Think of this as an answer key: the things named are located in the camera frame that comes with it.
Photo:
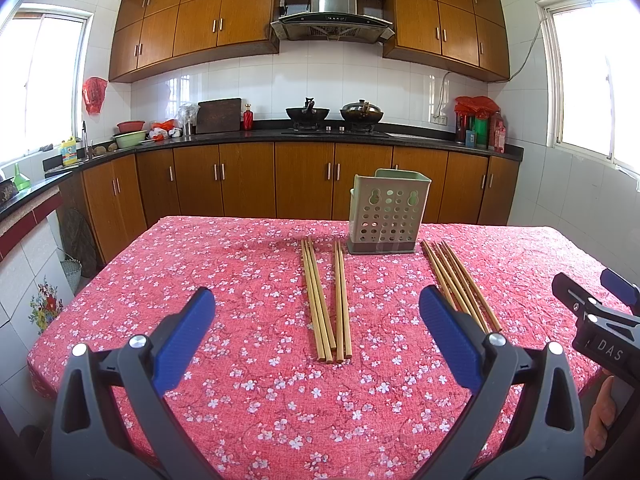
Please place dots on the left window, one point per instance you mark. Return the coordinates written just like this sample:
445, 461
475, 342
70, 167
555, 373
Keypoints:
42, 50

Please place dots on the red floral tablecloth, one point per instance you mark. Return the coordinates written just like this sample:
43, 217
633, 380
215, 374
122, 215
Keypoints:
255, 399

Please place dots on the black lidded pot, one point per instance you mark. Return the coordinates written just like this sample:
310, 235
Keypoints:
361, 116

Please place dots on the dark wooden cutting board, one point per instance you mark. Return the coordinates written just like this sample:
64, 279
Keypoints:
219, 116

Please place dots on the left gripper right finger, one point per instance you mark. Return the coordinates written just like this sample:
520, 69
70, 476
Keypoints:
544, 439

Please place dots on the right window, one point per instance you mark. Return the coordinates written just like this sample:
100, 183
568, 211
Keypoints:
592, 51

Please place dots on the green funnel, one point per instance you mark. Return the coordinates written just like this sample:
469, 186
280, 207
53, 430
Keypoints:
21, 181

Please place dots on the green basin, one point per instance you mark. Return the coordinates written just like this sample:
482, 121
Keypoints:
129, 139

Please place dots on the gas stove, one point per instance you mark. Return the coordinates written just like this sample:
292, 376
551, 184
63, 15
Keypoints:
334, 131

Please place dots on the yellow detergent bottle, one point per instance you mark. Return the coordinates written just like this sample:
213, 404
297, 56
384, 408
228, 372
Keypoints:
68, 151

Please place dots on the lower wooden kitchen cabinets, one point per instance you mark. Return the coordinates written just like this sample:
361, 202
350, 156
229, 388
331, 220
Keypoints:
123, 197

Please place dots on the green perforated utensil holder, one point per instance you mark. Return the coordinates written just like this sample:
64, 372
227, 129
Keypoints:
386, 212

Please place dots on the wall power socket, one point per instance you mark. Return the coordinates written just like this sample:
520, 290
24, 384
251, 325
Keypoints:
440, 119

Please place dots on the red plastic bag on wall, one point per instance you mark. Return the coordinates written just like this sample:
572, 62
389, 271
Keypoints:
93, 94

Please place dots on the green canister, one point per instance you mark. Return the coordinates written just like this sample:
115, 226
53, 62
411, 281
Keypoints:
481, 132

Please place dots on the black wok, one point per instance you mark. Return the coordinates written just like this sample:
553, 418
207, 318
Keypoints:
308, 116

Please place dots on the red basin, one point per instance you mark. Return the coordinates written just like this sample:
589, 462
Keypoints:
131, 126

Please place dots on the steel range hood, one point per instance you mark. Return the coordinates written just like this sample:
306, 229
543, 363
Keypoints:
337, 20

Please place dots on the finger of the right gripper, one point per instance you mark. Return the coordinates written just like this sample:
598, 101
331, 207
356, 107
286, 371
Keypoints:
623, 290
573, 296

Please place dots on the window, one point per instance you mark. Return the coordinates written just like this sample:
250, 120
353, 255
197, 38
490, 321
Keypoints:
592, 51
42, 50

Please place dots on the person's right hand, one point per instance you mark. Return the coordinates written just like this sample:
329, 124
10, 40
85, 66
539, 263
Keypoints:
601, 417

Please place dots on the red box carton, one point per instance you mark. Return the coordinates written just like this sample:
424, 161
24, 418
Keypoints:
497, 133

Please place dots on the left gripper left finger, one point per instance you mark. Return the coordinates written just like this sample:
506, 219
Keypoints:
89, 436

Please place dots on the upper wooden wall cabinets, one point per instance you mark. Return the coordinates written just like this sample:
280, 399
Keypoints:
467, 37

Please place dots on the red bottle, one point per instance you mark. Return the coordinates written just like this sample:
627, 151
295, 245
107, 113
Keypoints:
248, 118

